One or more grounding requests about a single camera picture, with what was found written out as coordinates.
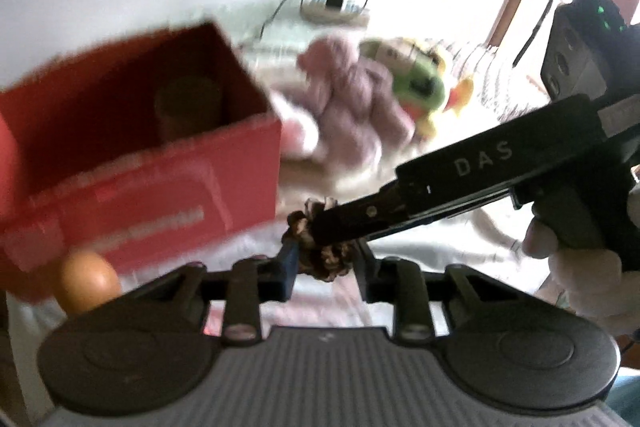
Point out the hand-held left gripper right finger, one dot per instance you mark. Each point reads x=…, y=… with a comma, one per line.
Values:
x=367, y=278

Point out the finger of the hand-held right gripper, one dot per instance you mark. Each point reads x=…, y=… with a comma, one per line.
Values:
x=360, y=217

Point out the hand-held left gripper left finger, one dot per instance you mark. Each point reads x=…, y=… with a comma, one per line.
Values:
x=289, y=269

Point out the brown pine cone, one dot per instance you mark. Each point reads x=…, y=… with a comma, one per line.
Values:
x=330, y=262

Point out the red cardboard box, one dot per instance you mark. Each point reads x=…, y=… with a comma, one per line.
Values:
x=165, y=192

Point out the brown egg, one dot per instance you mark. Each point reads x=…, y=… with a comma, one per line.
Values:
x=87, y=282

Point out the person's right hand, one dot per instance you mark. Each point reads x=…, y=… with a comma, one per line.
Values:
x=590, y=287

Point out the white knitted cloth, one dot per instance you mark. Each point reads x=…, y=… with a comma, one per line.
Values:
x=500, y=77

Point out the pale printed blanket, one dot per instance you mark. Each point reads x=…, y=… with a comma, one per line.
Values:
x=450, y=252

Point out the pink plush toy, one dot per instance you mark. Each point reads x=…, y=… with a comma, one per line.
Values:
x=350, y=97

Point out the green plush toy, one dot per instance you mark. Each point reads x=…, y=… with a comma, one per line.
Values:
x=420, y=77

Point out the brown cup inside box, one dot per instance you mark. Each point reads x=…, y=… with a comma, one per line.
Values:
x=187, y=107

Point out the white power strip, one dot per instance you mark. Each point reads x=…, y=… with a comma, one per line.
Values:
x=340, y=13

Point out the green bed sheet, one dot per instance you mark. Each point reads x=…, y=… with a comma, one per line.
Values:
x=260, y=17

